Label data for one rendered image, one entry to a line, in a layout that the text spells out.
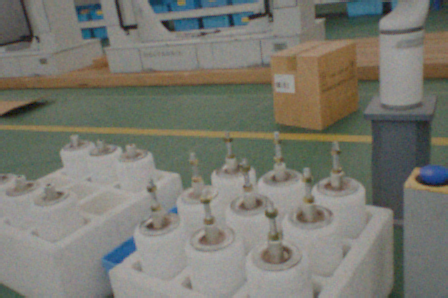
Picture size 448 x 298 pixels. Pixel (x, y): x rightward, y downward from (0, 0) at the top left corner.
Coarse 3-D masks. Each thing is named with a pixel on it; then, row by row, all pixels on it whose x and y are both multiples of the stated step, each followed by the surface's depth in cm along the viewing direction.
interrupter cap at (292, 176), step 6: (264, 174) 93; (270, 174) 93; (288, 174) 93; (294, 174) 92; (264, 180) 91; (270, 180) 91; (276, 180) 91; (282, 180) 91; (288, 180) 90; (294, 180) 89; (276, 186) 89; (282, 186) 88
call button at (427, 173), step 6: (426, 168) 70; (432, 168) 70; (438, 168) 69; (444, 168) 69; (420, 174) 69; (426, 174) 68; (432, 174) 68; (438, 174) 68; (444, 174) 67; (426, 180) 69; (432, 180) 68; (438, 180) 68; (444, 180) 68
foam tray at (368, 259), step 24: (384, 216) 87; (360, 240) 81; (384, 240) 86; (120, 264) 84; (360, 264) 76; (384, 264) 88; (120, 288) 82; (144, 288) 78; (168, 288) 76; (240, 288) 73; (336, 288) 70; (360, 288) 77; (384, 288) 89
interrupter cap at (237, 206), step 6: (240, 198) 86; (258, 198) 85; (264, 198) 84; (234, 204) 84; (240, 204) 84; (258, 204) 83; (264, 204) 82; (234, 210) 81; (240, 210) 81; (246, 210) 81; (252, 210) 81; (258, 210) 80; (264, 210) 80
